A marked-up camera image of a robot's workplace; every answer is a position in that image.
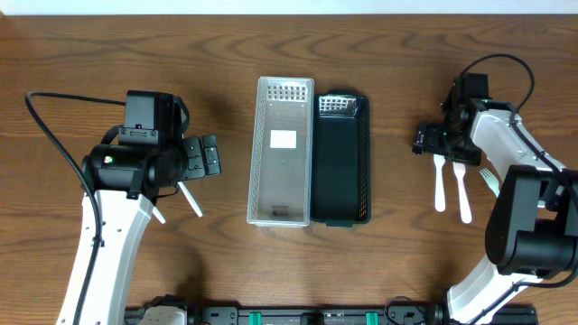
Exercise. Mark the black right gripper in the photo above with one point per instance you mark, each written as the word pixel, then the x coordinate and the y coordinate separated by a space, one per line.
pixel 427 142

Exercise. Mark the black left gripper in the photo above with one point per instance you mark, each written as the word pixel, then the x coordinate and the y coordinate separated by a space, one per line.
pixel 194 168

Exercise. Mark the white plastic fork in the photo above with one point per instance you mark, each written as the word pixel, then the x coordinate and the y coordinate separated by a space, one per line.
pixel 439 195
pixel 459 170

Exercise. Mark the pale green plastic fork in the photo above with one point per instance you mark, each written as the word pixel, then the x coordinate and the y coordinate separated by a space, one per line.
pixel 491 180

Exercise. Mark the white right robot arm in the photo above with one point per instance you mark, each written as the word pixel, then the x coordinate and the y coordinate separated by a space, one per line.
pixel 531 236

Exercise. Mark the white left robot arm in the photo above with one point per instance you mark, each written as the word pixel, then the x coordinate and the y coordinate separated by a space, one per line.
pixel 125 182

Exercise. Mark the clear perforated plastic basket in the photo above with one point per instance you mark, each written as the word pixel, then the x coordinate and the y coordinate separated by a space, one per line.
pixel 280 181

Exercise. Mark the black perforated plastic basket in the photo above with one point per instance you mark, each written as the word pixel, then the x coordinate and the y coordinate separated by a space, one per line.
pixel 341 185

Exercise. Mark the white plastic utensil handle upper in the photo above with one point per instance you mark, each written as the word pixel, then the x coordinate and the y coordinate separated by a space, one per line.
pixel 189 197

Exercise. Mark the white plastic utensil handle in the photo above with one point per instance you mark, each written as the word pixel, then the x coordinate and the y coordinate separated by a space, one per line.
pixel 189 197
pixel 158 215

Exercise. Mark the white plastic utensil handle lower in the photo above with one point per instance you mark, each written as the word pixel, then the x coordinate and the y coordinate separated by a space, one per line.
pixel 158 215

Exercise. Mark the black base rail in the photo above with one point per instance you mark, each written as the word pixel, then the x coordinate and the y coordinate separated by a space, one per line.
pixel 171 310

